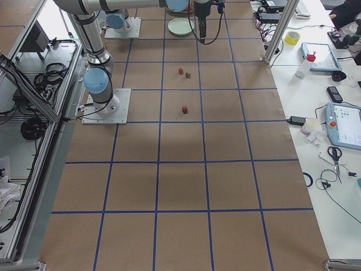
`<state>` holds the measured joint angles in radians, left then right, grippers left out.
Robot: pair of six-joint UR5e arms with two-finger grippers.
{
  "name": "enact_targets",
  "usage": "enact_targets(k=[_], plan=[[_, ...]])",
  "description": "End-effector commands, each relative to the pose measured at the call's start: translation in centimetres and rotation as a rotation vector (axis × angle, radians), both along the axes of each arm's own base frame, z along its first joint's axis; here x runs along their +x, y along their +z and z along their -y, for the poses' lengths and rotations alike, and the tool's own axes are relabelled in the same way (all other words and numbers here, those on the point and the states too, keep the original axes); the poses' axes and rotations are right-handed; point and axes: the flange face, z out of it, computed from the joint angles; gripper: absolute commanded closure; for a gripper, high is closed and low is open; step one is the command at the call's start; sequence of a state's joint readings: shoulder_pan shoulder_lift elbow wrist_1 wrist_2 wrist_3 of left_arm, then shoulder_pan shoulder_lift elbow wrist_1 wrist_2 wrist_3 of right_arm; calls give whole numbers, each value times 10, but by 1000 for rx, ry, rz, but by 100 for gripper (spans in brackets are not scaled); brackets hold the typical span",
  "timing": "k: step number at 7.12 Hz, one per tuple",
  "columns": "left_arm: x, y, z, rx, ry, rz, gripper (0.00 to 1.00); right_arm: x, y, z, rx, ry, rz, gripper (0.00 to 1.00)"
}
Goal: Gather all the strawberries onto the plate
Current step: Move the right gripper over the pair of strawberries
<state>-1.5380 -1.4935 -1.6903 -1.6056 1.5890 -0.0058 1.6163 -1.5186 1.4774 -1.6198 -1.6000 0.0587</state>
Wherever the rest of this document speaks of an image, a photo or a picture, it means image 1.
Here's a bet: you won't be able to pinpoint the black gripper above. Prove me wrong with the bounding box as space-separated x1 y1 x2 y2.
193 0 210 28

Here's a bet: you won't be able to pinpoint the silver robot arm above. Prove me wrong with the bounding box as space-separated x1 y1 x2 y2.
55 0 168 124
105 0 213 33

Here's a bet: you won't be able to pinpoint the pale green plate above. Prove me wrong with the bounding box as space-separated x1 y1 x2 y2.
168 18 194 36

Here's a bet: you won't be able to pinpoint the yellow tape roll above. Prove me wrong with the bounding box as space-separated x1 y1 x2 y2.
284 31 301 45

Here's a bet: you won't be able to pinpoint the red capped plastic bottle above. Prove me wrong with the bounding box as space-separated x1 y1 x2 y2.
295 54 316 78

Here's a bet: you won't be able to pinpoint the far teach pendant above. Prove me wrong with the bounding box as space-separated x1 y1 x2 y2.
300 42 342 72

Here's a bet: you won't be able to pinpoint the teach pendant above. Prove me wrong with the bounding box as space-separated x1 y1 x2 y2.
324 102 360 150
300 42 342 72

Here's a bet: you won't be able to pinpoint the black power adapter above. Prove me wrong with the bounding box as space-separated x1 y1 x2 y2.
287 116 306 126

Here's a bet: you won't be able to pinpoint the white paper cup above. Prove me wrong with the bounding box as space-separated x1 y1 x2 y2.
301 117 321 135

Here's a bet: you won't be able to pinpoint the black phone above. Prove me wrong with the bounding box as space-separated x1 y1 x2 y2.
327 86 343 103

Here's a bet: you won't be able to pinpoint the near teach pendant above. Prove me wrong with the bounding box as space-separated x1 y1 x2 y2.
324 102 360 150

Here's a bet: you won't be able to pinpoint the blue tape roll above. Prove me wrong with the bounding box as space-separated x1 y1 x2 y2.
302 172 314 187

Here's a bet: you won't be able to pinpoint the black scissors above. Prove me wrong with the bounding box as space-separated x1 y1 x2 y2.
327 146 342 182

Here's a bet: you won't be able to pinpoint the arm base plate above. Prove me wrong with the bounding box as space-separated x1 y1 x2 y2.
105 15 142 40
81 89 131 125

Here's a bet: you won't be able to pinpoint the aluminium frame post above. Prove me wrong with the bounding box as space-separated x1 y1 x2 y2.
263 0 299 64

